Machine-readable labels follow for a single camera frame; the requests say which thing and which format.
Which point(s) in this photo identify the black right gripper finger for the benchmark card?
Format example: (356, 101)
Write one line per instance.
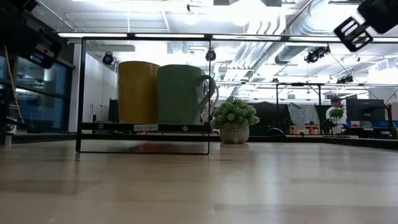
(345, 40)

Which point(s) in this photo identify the sage green faceted mug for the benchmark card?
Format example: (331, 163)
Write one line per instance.
(178, 93)

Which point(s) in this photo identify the person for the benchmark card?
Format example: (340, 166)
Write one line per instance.
(336, 102)

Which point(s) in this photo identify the black computer monitor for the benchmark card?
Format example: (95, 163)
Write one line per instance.
(357, 109)

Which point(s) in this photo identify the small plant white pot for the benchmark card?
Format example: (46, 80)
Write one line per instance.
(336, 113)

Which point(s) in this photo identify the grey draped cover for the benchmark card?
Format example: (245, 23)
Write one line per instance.
(301, 113)

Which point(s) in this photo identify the black cabinet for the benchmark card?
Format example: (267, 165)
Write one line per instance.
(113, 110)

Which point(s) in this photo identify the black draped equipment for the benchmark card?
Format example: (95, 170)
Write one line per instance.
(270, 115)

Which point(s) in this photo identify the black-framed wooden shelf riser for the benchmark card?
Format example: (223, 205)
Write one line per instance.
(118, 127)

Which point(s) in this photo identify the potted green succulent plant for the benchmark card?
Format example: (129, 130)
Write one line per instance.
(234, 115)

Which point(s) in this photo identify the black aluminium rig frame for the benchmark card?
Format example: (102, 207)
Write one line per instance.
(295, 139)

